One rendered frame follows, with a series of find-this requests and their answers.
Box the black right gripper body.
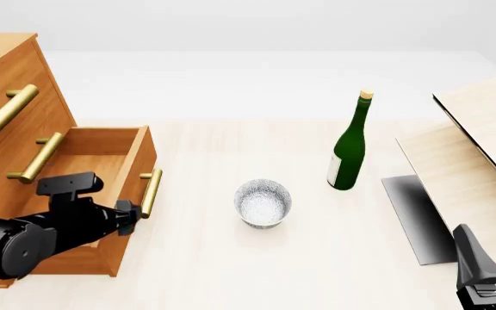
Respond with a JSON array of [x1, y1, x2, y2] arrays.
[[456, 279, 496, 310]]

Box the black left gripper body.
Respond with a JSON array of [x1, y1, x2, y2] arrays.
[[115, 199, 143, 238]]

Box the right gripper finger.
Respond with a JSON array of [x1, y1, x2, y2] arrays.
[[452, 222, 496, 291]]

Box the open wooden drawer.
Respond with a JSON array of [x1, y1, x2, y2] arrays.
[[27, 125, 159, 279]]

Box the speckled black and white bowl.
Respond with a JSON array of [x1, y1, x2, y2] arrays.
[[232, 178, 294, 232]]

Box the pale wood wine rack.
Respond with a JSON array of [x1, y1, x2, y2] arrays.
[[381, 66, 496, 270]]

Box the green wine bottle with cork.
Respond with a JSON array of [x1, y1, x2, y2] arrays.
[[325, 88, 375, 192]]

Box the short brass drawer handle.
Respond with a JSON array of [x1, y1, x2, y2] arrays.
[[139, 168, 164, 220]]

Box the medium brass drawer handle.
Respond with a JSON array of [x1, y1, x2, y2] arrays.
[[6, 132, 65, 185]]

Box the long brass drawer handle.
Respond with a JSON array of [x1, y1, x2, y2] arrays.
[[0, 84, 40, 137]]

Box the wooden drawer with largest handle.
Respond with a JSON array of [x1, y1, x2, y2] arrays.
[[0, 39, 78, 152]]

